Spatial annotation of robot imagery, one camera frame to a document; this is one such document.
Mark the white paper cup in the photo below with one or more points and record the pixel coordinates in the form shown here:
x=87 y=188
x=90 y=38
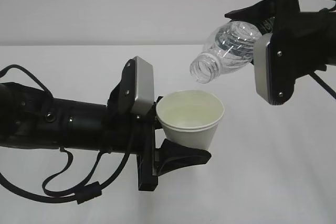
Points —
x=190 y=117

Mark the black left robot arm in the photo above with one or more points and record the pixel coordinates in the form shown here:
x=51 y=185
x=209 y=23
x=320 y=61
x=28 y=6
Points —
x=30 y=119

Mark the clear water bottle green label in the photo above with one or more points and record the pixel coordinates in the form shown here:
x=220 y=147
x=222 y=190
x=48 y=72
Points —
x=228 y=49

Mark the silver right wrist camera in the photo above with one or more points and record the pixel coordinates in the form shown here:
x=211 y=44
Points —
x=274 y=80

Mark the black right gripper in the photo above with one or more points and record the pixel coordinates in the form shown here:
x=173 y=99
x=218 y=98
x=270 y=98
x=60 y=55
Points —
x=307 y=39

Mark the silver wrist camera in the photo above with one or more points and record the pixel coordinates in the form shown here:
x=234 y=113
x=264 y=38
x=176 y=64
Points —
x=274 y=80
x=135 y=91

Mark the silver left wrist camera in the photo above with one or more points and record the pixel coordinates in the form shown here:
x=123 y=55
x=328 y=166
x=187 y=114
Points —
x=135 y=91

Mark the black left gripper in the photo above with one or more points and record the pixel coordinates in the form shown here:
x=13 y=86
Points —
x=131 y=134

